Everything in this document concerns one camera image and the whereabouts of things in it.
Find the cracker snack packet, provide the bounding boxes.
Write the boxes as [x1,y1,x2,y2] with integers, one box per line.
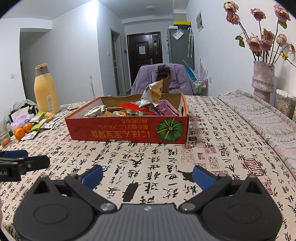
[138,80,163,108]

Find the pink foil snack bag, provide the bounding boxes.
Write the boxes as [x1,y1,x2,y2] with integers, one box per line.
[156,99,179,116]

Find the orange tangerine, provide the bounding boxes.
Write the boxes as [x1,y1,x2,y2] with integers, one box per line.
[14,127,26,141]
[23,122,34,133]

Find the white sachet on table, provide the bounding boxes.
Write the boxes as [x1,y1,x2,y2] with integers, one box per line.
[21,131,39,141]

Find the purple plastic bag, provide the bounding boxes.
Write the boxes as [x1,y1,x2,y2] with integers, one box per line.
[11,109,34,130]

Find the green snack bar on table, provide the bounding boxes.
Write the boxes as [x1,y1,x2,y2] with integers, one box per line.
[30,112,46,124]

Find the calligraphy print tablecloth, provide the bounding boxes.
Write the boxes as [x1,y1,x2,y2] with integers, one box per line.
[1,96,295,240]

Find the yellow thermos bottle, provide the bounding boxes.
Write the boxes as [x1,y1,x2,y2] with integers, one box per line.
[34,63,60,113]

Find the silver cracker packets pile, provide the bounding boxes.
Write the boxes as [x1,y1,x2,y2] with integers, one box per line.
[83,104,106,118]

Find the orange pumpkin cardboard box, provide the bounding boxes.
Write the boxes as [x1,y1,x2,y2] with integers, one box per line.
[65,93,189,144]

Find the red snack bag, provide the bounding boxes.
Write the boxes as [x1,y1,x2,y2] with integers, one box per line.
[119,102,159,115]

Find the pink woven table runner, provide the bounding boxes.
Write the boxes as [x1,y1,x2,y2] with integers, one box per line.
[218,90,296,176]

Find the purple puffer jacket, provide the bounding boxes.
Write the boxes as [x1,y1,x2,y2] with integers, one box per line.
[131,63,197,95]

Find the white mop stick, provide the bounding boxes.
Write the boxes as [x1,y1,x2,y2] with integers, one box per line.
[90,76,96,99]

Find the clear jar of nuts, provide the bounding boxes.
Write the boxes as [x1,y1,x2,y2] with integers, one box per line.
[275,89,295,120]

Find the pink textured vase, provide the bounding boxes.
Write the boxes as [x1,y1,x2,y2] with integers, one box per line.
[251,61,274,103]

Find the wooden chair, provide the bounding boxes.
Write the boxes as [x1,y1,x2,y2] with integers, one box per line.
[158,69,171,93]

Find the grey refrigerator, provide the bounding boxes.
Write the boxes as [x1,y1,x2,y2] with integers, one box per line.
[167,26,195,70]

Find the dark entrance door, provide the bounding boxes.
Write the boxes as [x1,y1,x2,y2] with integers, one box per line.
[127,32,163,85]

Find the white umbrella on fridge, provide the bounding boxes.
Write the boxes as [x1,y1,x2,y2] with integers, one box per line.
[187,27,194,58]

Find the dried pink roses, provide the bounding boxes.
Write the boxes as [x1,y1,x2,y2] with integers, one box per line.
[223,1,295,67]

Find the yellow box on fridge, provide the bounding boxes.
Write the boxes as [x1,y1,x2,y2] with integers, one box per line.
[173,21,191,26]

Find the wall picture frame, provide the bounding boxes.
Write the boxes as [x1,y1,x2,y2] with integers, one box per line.
[196,11,204,32]

